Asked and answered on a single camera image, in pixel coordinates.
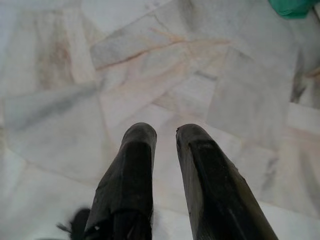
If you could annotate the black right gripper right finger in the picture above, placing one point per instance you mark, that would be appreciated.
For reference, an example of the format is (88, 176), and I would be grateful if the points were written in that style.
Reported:
(217, 190)

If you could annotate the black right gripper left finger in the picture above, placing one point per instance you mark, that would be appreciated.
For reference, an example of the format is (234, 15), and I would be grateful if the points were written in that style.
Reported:
(127, 180)

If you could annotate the green plastic bag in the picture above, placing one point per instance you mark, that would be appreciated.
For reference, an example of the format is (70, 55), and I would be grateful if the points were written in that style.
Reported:
(290, 10)

